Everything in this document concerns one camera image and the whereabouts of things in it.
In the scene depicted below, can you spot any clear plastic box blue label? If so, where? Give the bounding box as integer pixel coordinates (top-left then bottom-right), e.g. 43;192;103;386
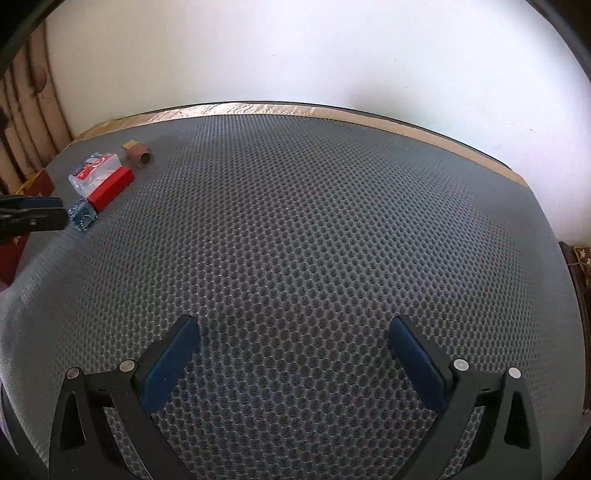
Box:
68;152;122;198

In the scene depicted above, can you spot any red rectangular block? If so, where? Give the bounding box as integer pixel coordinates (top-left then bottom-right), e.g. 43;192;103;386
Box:
87;167;135;212

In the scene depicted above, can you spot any gold cap red lipstick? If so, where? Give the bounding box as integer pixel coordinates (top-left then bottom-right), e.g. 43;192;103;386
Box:
122;140;153;168

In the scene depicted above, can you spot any red gold toffee tin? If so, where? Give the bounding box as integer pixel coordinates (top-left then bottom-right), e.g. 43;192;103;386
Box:
0;169;54;290

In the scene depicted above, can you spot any beige patterned curtain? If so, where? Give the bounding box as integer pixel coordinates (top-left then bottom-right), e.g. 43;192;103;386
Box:
1;23;72;192

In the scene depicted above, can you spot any dark side furniture at right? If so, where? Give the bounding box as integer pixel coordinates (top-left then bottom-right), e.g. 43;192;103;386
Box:
559;241;590;295

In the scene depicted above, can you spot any grey honeycomb mesh mat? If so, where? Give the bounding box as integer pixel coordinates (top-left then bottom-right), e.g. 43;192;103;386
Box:
1;115;585;479

